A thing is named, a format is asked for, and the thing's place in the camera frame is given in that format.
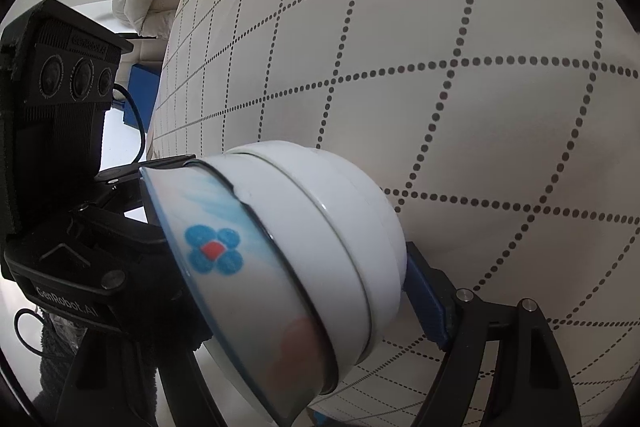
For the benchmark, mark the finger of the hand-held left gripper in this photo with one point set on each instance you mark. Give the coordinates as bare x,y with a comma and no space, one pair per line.
130,177
130,232

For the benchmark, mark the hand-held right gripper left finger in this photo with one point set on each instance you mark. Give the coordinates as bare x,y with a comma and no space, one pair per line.
105,382

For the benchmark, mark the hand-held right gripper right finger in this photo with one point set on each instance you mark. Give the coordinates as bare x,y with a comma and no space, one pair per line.
425,292

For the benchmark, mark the rose print white bowl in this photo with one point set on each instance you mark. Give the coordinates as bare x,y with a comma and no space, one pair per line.
372,242

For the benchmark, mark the blue red print white bowl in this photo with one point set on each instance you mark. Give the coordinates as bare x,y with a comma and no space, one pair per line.
220,267

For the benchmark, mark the person's left forearm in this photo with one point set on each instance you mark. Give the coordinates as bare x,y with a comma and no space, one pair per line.
55,372

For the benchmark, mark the blue box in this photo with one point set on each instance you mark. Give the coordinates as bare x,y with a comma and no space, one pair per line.
140,92

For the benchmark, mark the patterned tablecloth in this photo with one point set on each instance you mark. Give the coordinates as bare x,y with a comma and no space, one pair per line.
450,107

